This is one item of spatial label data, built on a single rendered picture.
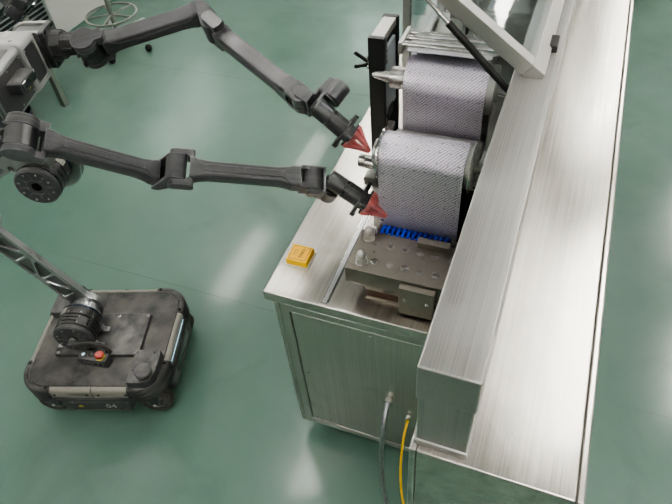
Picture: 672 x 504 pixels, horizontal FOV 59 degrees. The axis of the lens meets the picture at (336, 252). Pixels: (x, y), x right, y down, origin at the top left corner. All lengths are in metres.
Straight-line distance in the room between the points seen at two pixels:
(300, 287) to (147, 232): 1.82
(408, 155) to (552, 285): 0.64
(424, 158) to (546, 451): 0.89
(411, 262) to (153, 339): 1.36
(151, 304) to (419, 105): 1.58
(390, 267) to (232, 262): 1.63
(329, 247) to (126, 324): 1.16
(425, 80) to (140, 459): 1.86
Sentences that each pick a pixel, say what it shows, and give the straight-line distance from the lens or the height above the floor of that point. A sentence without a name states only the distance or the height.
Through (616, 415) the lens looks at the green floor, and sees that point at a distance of 2.74.
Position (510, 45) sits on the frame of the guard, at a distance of 1.23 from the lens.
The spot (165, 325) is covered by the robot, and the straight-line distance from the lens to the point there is 2.71.
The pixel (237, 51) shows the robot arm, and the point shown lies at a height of 1.44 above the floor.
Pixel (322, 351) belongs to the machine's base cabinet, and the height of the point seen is 0.64.
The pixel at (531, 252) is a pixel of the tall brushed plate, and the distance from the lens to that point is 1.19.
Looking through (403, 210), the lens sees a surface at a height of 1.10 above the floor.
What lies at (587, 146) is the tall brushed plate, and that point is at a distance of 1.46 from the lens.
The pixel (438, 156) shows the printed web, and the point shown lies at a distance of 1.61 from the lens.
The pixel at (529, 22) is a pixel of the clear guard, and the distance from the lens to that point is 1.37.
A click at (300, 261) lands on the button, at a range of 1.86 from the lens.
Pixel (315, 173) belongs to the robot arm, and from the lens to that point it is 1.72.
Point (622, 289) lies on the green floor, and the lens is 3.15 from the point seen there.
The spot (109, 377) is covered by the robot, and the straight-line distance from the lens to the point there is 2.65.
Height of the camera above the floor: 2.29
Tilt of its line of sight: 47 degrees down
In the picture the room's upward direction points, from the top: 6 degrees counter-clockwise
